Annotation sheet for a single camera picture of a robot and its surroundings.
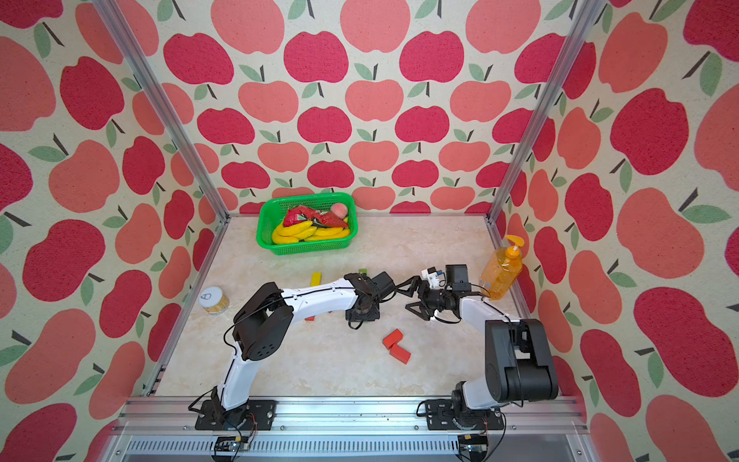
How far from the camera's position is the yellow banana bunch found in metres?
1.07

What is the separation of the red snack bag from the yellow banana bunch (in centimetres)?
2

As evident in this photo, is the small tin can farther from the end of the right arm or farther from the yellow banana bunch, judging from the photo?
the end of the right arm

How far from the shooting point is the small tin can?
0.92m
